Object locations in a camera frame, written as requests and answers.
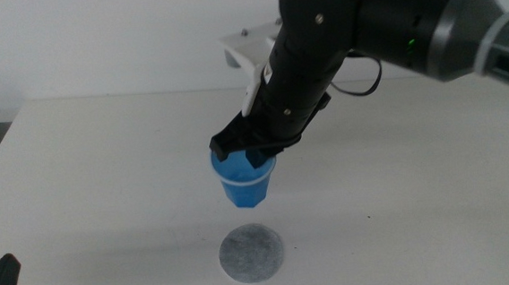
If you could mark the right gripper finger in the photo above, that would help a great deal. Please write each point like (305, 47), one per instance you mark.
(220, 154)
(257, 158)

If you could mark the blue plastic cup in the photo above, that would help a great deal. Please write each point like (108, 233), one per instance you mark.
(244, 190)

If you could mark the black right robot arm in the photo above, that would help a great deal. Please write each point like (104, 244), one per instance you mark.
(407, 10)

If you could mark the round grey cup mat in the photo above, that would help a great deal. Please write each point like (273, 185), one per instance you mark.
(251, 252)

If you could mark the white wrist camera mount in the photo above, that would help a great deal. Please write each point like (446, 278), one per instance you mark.
(248, 48)

